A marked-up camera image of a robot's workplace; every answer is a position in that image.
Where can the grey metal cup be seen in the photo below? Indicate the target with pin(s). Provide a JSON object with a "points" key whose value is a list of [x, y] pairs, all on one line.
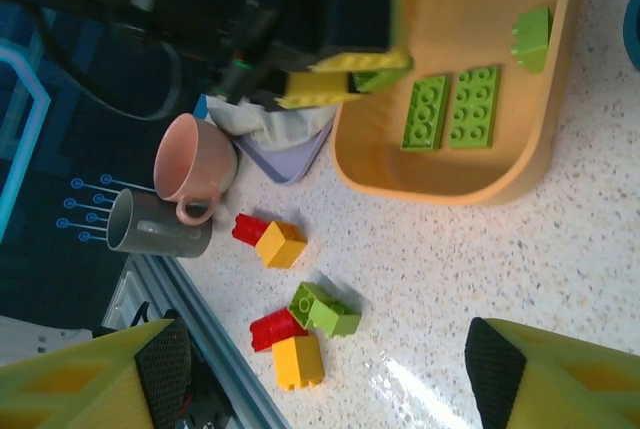
{"points": [[160, 231]]}

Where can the yellow plastic container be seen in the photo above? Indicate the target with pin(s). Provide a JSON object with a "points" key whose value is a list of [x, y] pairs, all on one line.
{"points": [[450, 99]]}

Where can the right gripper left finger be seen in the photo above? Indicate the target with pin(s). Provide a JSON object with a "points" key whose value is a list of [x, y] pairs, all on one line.
{"points": [[75, 384]]}

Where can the teal plastic container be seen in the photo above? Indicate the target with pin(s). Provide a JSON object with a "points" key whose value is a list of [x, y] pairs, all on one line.
{"points": [[633, 29]]}

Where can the red lego brick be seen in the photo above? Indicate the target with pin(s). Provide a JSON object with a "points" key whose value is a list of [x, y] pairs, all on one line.
{"points": [[272, 331], [247, 228]]}

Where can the pink ceramic cup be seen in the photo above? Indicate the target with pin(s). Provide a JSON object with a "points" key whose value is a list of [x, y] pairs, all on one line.
{"points": [[195, 159]]}

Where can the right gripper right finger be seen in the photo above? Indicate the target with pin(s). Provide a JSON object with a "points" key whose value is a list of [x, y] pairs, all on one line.
{"points": [[575, 384]]}

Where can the yellow lego brick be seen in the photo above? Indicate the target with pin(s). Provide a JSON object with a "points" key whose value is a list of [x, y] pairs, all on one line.
{"points": [[299, 361], [282, 246]]}

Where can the white crumpled cloth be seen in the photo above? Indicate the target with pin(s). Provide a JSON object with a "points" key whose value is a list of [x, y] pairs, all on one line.
{"points": [[270, 121]]}

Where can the lavender plastic tray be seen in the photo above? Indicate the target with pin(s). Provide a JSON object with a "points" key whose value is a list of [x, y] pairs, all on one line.
{"points": [[295, 161]]}

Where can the aluminium front rail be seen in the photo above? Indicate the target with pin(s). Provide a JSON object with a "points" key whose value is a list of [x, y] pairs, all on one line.
{"points": [[210, 329]]}

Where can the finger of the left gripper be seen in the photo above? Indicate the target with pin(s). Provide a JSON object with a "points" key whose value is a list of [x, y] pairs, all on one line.
{"points": [[365, 61], [320, 91]]}

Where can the green sloped lego brick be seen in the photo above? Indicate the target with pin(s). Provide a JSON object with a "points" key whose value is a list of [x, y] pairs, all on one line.
{"points": [[534, 41]]}

